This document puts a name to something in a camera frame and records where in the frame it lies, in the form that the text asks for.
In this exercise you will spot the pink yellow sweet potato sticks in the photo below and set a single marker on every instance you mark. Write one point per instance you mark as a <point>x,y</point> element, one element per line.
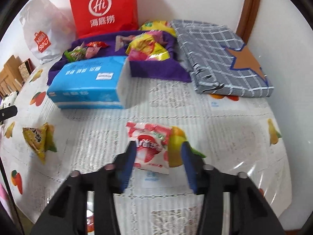
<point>145,48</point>

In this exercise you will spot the red small snack packet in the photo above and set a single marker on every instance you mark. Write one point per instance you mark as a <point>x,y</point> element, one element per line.
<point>97,44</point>

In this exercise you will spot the fruit print tablecloth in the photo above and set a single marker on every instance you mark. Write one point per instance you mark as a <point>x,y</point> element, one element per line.
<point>231,134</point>

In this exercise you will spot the yellow chips bag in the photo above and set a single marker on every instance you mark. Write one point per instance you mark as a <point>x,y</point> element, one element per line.
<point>158,25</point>

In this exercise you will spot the red paper shopping bag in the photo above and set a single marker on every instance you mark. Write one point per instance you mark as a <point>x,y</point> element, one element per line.
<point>95,17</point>

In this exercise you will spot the wooden furniture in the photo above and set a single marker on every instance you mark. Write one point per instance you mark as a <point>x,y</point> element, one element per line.
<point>10,77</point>

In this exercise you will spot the panda snack packet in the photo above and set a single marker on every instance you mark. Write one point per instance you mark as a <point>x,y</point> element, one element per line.
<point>122,41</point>

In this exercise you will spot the red toy story snack stick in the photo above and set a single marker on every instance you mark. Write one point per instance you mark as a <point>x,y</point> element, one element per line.
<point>157,36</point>

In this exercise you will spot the blue tissue pack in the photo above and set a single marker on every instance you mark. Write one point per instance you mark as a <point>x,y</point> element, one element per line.
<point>97,83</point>

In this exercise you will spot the patterned box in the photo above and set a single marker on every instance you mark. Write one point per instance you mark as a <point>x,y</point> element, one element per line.
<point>26,69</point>

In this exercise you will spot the strawberry white snack packet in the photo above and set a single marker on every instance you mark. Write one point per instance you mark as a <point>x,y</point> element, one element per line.
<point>151,145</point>

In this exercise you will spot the yellow triangular snack packet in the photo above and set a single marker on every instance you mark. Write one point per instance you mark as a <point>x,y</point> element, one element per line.
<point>36,138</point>

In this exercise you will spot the brown wooden door frame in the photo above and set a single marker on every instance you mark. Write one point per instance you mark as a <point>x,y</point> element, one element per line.
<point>247,19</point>

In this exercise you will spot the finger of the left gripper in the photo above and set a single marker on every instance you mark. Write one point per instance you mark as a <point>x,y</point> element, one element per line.
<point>7,113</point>

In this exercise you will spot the small pink candy packet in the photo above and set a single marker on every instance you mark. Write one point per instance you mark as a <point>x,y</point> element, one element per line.
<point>91,52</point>

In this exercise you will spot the white plastic Miniso bag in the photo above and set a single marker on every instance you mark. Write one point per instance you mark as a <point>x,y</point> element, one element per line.
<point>47,31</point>

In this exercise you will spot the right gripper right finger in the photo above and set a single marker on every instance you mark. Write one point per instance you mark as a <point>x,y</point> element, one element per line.
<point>250,213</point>

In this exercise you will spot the purple towel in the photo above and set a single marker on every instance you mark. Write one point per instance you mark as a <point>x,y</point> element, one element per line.
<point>169,69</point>

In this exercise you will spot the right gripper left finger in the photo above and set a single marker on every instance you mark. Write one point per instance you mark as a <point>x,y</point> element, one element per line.
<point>66,210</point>

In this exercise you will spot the grey checked star cloth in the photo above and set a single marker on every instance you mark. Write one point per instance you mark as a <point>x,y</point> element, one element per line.
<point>219,62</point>

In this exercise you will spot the green snack packet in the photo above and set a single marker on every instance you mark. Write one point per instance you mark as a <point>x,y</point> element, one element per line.
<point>77,54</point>

